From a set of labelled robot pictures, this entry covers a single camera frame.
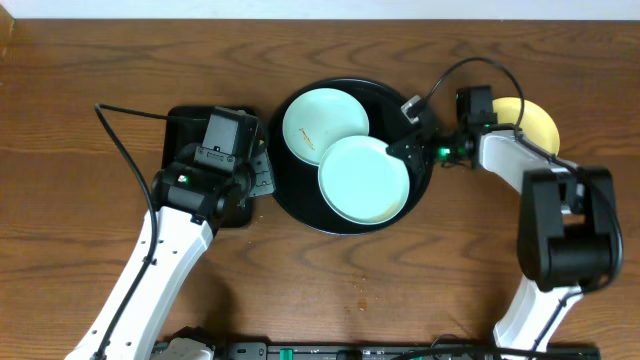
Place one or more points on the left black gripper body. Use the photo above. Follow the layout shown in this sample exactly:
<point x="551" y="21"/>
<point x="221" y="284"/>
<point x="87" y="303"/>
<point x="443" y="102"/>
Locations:
<point x="263" y="176"/>

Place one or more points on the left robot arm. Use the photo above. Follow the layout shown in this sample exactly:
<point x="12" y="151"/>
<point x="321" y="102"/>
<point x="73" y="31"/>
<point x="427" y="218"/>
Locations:
<point x="191" y="199"/>

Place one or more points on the round black tray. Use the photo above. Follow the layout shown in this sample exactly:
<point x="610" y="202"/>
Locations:
<point x="296" y="182"/>

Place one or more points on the rectangular black tray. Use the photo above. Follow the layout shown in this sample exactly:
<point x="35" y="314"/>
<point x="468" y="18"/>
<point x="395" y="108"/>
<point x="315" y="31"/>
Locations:
<point x="177" y="136"/>

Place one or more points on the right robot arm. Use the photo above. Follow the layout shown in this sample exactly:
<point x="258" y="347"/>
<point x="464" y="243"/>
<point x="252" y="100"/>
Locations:
<point x="569" y="241"/>

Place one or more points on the yellow plate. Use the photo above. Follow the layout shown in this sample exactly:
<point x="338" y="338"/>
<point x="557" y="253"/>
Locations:
<point x="536" y="123"/>

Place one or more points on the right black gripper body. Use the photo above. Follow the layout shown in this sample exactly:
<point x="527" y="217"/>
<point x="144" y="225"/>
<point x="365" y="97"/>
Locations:
<point x="424" y="151"/>

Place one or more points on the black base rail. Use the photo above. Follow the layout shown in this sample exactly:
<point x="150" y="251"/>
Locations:
<point x="189" y="349"/>

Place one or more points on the light blue plate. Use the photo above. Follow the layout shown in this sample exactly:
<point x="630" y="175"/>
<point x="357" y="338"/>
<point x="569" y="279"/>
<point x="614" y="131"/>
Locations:
<point x="320" y="117"/>
<point x="361" y="183"/>

